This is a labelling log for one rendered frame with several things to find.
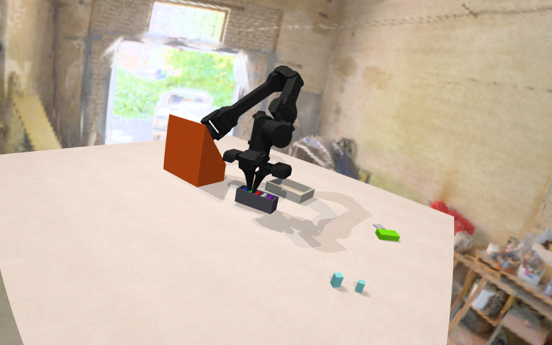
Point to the green rectangular block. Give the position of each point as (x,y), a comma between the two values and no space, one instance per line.
(389,235)

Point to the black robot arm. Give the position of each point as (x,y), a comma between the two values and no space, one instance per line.
(277,130)

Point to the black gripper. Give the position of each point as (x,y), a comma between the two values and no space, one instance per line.
(278,170)

